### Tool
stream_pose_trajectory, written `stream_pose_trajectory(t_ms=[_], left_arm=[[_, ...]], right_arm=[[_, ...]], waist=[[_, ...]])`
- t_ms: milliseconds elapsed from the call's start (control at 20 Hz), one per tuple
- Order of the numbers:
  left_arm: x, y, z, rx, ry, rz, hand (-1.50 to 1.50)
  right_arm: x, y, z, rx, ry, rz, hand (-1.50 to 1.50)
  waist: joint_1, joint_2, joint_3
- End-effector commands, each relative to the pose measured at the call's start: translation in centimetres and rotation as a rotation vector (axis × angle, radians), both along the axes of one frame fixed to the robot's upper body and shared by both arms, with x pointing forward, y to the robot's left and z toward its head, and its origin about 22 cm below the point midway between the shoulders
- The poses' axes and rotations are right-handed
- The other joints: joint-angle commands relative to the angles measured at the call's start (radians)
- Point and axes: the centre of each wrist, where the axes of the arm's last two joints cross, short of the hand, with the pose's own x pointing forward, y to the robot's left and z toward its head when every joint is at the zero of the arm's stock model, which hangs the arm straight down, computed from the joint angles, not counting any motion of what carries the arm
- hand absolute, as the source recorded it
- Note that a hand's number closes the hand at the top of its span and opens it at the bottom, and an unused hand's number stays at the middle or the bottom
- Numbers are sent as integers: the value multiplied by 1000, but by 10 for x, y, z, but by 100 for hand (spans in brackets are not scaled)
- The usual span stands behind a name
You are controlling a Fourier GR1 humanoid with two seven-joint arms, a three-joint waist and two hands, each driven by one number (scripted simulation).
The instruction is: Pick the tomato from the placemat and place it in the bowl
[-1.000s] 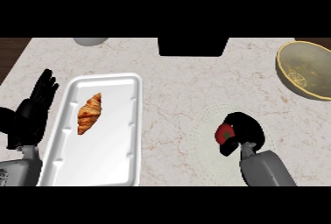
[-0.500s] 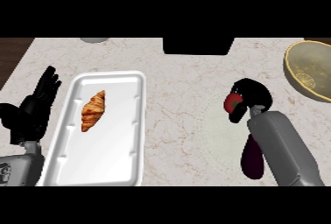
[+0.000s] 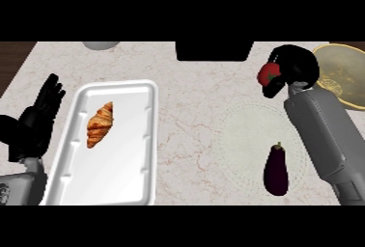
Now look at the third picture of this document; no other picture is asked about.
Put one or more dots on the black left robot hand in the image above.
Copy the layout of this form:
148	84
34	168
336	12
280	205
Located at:
33	122

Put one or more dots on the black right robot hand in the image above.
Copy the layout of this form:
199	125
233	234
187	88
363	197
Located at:
298	66

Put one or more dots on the red tomato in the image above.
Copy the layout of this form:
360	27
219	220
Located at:
268	74

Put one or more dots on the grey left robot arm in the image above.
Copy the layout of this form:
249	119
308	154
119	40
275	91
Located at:
21	188

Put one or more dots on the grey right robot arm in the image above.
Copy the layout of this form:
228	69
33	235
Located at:
329	138

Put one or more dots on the yellow bowl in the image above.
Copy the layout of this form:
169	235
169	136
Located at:
345	75

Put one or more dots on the pale round placemat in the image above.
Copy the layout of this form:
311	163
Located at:
252	138

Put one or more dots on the brown croissant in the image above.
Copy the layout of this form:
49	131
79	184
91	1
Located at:
100	124

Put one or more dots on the white rectangular tray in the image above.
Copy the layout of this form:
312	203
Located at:
107	148

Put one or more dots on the black appliance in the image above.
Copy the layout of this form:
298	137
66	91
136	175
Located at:
213	51

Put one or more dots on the grey round object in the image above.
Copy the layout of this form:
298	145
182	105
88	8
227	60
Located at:
101	45

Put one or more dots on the dark purple eggplant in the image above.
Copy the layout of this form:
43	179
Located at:
275	172

